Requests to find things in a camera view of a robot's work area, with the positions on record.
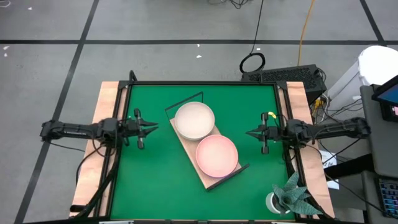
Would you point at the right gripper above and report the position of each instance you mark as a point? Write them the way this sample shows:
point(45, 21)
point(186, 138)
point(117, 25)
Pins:
point(276, 133)

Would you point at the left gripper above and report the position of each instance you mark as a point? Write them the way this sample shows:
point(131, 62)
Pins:
point(130, 129)

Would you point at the light pink plate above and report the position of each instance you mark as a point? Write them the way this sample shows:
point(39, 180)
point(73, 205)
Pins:
point(216, 155)

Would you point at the beige plate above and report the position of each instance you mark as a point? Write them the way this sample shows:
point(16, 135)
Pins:
point(194, 120)

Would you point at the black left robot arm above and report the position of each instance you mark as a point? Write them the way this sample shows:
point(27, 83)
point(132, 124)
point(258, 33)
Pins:
point(71, 130)

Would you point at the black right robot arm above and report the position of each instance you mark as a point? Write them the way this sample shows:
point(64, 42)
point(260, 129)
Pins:
point(335, 129)

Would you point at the yellow tape tag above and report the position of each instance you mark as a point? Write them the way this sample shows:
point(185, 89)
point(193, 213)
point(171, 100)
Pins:
point(272, 115)

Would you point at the green table mat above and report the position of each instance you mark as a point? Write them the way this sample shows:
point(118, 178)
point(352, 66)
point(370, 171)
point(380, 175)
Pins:
point(155, 186)

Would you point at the black computer case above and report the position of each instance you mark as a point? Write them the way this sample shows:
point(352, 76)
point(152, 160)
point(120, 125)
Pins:
point(286, 77)

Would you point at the white plant pot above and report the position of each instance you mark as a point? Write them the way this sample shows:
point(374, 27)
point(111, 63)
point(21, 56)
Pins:
point(270, 203)

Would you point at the green leafy plant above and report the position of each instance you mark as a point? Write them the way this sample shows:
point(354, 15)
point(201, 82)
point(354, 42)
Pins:
point(293, 197)

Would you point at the white paper sheet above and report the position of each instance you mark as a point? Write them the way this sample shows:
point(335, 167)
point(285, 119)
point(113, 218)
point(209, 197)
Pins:
point(329, 158)

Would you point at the grey desk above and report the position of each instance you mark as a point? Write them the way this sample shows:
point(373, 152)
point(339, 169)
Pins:
point(381, 155)

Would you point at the white bin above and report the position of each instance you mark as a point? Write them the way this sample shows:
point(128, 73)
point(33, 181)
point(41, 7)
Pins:
point(376, 65)

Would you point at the black monitor screen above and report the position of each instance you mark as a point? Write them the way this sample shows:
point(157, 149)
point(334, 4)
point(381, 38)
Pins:
point(390, 96)

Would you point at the black keyboard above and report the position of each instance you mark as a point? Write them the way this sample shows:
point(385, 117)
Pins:
point(388, 197)

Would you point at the black table frame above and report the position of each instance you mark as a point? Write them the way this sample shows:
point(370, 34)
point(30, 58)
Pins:
point(202, 83)

